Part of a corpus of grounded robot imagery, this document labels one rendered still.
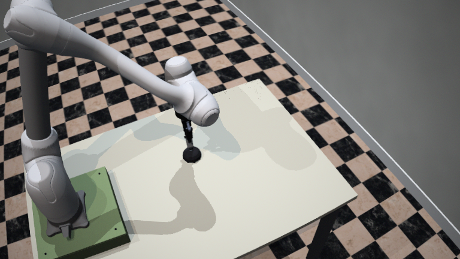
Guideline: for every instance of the black service bell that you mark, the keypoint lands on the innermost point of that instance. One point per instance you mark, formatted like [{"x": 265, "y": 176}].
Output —
[{"x": 191, "y": 154}]

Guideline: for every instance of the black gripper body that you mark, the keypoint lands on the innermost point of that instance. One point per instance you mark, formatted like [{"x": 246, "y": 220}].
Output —
[{"x": 182, "y": 117}]

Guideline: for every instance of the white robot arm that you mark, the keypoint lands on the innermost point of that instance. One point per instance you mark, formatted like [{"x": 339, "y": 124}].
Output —
[{"x": 37, "y": 30}]

